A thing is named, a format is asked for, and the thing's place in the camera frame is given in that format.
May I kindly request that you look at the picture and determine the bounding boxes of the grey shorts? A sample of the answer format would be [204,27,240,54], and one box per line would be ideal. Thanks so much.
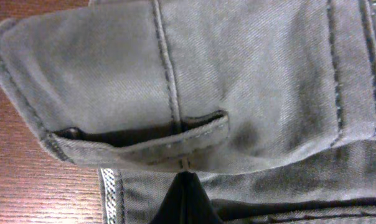
[0,0,376,223]

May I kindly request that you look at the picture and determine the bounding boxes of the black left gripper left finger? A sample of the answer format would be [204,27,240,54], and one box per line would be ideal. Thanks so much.
[150,173,185,224]

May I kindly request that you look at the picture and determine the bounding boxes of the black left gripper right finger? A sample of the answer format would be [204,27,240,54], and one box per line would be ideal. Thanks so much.
[184,172,223,224]

